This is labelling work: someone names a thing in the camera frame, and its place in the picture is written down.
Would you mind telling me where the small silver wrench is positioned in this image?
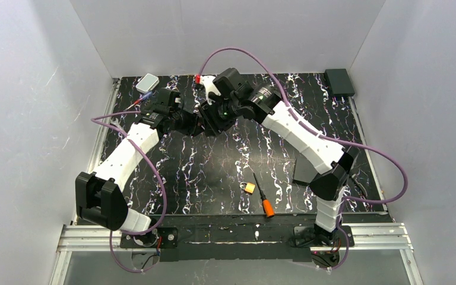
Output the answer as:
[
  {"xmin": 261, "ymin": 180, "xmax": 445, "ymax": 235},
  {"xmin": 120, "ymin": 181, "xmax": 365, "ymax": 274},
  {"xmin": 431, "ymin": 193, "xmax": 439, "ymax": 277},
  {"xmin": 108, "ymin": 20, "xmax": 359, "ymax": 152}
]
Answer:
[{"xmin": 110, "ymin": 118, "xmax": 125, "ymax": 133}]

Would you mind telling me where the dark grey flat plate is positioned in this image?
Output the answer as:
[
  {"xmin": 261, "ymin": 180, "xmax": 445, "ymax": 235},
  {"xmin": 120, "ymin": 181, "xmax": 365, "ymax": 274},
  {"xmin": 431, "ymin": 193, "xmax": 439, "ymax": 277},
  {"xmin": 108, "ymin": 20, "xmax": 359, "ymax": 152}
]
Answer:
[{"xmin": 292, "ymin": 156, "xmax": 318, "ymax": 186}]

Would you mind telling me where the white rectangular box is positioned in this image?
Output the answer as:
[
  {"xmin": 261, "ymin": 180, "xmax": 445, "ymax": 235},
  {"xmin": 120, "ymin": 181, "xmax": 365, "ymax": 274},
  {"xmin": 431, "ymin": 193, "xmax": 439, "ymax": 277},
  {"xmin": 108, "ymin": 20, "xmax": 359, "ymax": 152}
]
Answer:
[{"xmin": 135, "ymin": 73, "xmax": 159, "ymax": 93}]

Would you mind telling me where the orange handled screwdriver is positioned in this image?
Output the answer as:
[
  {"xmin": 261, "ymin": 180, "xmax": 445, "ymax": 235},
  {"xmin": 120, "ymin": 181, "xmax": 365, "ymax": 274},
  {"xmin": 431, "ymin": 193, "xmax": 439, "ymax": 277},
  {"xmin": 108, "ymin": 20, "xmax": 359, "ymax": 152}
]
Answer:
[{"xmin": 253, "ymin": 173, "xmax": 275, "ymax": 219}]

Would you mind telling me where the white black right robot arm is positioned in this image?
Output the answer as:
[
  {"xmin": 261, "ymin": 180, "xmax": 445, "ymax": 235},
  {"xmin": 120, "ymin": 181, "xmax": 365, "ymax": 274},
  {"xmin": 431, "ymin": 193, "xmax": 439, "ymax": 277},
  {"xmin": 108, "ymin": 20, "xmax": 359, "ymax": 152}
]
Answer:
[{"xmin": 195, "ymin": 68, "xmax": 359, "ymax": 246}]

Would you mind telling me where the black box in corner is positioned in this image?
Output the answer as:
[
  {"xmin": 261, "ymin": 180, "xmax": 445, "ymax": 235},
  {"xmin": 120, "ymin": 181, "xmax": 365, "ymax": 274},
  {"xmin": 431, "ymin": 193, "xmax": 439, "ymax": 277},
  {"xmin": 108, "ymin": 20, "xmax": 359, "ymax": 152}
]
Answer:
[{"xmin": 324, "ymin": 69, "xmax": 355, "ymax": 98}]

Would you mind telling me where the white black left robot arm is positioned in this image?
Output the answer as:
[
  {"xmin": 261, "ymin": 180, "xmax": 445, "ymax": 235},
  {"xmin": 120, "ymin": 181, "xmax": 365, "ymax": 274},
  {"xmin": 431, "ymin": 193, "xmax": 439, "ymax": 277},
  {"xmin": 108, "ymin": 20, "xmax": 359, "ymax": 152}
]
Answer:
[{"xmin": 75, "ymin": 88, "xmax": 202, "ymax": 236}]

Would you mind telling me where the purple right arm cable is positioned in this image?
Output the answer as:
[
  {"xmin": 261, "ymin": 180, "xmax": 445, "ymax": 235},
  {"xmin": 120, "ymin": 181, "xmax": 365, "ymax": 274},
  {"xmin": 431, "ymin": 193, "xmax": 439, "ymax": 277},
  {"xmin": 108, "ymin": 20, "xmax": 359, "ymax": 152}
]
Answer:
[{"xmin": 196, "ymin": 47, "xmax": 409, "ymax": 271}]

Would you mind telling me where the brass padlock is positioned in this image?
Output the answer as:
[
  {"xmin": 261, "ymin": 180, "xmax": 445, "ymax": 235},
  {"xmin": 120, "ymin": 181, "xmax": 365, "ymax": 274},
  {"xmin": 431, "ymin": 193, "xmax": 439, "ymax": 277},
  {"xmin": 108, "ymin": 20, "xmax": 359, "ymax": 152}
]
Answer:
[{"xmin": 240, "ymin": 182, "xmax": 256, "ymax": 194}]

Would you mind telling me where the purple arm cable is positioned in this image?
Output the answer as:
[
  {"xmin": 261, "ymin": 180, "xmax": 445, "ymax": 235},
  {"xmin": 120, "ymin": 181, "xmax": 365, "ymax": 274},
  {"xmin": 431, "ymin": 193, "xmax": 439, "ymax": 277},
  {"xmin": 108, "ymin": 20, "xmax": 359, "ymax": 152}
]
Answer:
[
  {"xmin": 90, "ymin": 110, "xmax": 168, "ymax": 274},
  {"xmin": 196, "ymin": 47, "xmax": 409, "ymax": 271}
]

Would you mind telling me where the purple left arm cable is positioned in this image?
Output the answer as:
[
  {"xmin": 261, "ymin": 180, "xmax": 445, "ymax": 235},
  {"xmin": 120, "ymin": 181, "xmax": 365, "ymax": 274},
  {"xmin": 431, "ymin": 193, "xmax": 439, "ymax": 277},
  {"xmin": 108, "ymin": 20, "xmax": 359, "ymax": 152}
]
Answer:
[{"xmin": 90, "ymin": 110, "xmax": 168, "ymax": 274}]

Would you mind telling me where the blue red pen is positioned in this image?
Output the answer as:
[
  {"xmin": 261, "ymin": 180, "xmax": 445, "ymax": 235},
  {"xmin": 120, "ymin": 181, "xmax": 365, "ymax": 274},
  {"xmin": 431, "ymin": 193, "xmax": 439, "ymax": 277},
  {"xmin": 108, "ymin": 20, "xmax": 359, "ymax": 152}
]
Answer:
[{"xmin": 125, "ymin": 91, "xmax": 153, "ymax": 111}]

